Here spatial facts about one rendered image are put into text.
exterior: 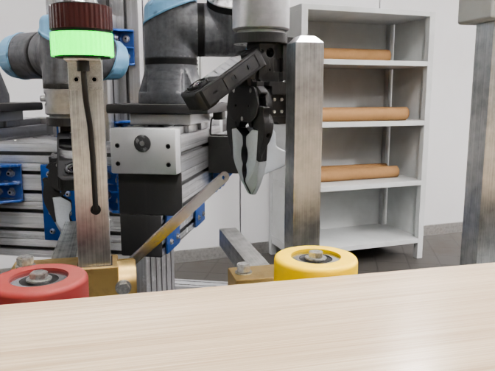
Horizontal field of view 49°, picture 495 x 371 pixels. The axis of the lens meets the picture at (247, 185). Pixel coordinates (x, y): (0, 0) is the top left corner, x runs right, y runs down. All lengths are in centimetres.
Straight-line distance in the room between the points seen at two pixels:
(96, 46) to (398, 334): 37
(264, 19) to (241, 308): 40
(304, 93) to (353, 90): 314
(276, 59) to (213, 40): 49
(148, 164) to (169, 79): 21
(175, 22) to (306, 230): 67
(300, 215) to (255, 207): 290
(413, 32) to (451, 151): 103
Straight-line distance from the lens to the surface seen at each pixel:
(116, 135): 109
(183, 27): 120
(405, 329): 40
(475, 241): 79
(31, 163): 133
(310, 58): 64
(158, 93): 118
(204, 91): 65
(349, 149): 378
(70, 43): 55
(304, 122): 64
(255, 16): 70
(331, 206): 378
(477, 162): 78
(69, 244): 77
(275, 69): 73
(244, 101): 71
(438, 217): 434
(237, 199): 349
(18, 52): 95
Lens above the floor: 106
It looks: 10 degrees down
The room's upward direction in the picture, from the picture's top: straight up
